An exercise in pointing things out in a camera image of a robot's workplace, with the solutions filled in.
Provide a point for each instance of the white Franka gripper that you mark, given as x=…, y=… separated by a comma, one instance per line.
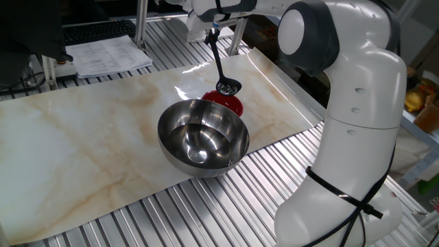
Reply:
x=197, y=32

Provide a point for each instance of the black ladle with red end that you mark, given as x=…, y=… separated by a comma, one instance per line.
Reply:
x=228, y=87

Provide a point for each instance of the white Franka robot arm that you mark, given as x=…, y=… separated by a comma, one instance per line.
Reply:
x=360, y=103

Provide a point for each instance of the red plastic bowl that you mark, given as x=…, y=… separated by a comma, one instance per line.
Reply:
x=229, y=103

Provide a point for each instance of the stainless steel bowl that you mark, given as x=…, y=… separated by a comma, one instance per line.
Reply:
x=178, y=120

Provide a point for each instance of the stack of printed papers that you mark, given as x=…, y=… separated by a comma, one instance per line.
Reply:
x=106, y=56

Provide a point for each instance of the black keyboard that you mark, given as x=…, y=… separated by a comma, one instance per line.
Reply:
x=99, y=31

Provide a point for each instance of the marble pattern table mat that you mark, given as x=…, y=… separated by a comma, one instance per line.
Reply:
x=68, y=144

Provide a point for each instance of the yellow plastic object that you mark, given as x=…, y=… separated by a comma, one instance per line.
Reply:
x=414, y=99

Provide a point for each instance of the brown cardboard box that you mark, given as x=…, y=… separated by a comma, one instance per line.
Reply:
x=428, y=118

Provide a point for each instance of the green bin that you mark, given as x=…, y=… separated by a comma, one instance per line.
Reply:
x=428, y=183

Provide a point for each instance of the silver wrist camera blue cap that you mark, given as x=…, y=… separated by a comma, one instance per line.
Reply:
x=226, y=23

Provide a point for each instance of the aluminium frame post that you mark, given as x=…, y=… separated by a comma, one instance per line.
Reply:
x=141, y=24
x=236, y=37
x=49, y=73

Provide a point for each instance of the grey metal shelf frame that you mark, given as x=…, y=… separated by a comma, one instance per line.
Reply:
x=411, y=125

